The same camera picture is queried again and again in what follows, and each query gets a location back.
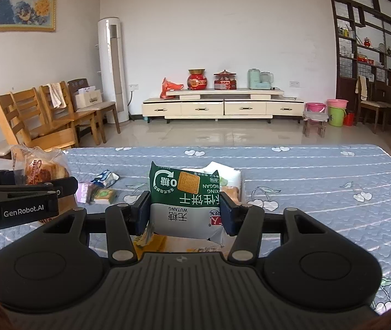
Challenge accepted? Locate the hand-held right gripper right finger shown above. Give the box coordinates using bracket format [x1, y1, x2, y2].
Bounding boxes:
[220, 193, 338, 262]

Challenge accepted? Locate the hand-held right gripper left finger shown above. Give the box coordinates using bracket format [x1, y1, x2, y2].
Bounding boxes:
[42, 191, 151, 266]

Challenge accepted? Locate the clear bread bag red print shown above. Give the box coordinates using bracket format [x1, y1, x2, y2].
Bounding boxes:
[10, 144, 70, 224]

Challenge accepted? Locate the green and white biscuit packet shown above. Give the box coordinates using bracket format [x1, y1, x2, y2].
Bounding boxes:
[148, 161, 225, 249]

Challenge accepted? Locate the purple small packet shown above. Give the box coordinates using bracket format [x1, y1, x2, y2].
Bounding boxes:
[77, 182, 96, 204]

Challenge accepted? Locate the white wrapped bread packet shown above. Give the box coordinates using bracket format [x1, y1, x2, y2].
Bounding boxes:
[200, 161, 244, 204]

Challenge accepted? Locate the yellow snack bag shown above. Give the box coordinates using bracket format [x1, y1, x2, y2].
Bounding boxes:
[134, 232, 223, 253]

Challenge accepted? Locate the green small cake packet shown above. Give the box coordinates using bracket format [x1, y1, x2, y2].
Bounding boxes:
[92, 188, 117, 204]

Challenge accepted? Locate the blue and white small packet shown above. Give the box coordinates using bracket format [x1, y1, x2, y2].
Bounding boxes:
[90, 170, 120, 188]

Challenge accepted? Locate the light wooden chair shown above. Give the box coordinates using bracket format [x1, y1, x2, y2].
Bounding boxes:
[11, 87, 79, 138]
[0, 93, 79, 152]
[39, 82, 101, 145]

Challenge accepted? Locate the white towel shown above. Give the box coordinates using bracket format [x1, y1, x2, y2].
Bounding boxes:
[48, 83, 67, 109]

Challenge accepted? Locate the white gift bag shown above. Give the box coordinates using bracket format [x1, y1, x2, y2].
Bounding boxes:
[75, 87, 103, 109]

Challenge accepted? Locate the cream TV cabinet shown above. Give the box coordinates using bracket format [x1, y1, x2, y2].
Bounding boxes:
[141, 89, 305, 124]

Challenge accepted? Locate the red plastic bag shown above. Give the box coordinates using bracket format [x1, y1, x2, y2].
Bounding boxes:
[160, 77, 184, 100]

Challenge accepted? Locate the small wooden stool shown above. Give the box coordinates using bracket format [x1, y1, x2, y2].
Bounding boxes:
[302, 110, 329, 137]

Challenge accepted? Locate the white standing air conditioner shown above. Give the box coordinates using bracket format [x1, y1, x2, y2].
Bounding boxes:
[97, 17, 129, 124]

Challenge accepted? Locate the red decorative box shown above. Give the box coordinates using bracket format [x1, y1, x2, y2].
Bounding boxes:
[213, 69, 238, 90]

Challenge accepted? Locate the red round jar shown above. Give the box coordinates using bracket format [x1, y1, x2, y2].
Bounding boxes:
[187, 69, 209, 90]

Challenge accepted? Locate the mint green appliance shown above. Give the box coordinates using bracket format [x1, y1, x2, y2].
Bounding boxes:
[248, 69, 263, 89]

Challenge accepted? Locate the green bucket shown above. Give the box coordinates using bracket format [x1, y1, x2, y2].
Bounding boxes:
[329, 106, 347, 127]

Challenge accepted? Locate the wooden chair with towel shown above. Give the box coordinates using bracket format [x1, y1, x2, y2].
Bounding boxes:
[355, 76, 391, 134]

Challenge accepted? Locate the beige towel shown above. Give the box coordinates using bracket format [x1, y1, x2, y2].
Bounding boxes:
[355, 76, 368, 101]

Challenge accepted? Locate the dark wooden display shelf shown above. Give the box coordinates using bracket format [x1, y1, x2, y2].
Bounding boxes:
[326, 0, 391, 104]

